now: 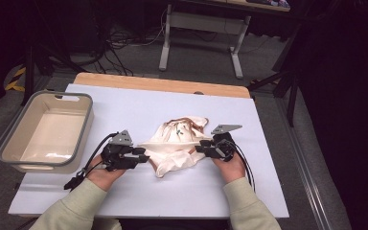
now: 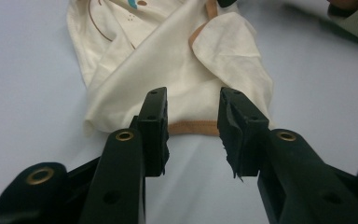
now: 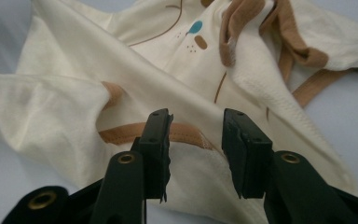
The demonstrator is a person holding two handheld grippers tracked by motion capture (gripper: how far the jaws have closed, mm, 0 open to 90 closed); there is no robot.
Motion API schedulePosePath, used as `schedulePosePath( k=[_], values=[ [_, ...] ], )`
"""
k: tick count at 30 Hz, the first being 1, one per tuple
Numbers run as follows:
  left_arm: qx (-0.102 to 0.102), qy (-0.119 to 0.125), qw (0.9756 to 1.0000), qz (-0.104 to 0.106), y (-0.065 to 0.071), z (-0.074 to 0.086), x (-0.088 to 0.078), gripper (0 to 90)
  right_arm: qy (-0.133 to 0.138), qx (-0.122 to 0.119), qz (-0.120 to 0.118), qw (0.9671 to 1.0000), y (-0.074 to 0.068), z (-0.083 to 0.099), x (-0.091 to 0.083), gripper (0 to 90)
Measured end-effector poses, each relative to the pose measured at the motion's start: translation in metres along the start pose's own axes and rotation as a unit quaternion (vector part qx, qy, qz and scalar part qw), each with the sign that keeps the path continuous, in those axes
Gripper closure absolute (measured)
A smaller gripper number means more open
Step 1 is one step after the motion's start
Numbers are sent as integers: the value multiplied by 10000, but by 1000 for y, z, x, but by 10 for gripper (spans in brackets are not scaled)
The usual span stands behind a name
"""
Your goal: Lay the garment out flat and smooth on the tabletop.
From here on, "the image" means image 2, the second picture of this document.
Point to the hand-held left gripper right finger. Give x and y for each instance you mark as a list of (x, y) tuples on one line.
[(292, 174)]

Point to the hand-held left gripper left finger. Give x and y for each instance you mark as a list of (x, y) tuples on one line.
[(118, 180)]

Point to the cream baby garment tan trim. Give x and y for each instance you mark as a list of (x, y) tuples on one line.
[(155, 62)]

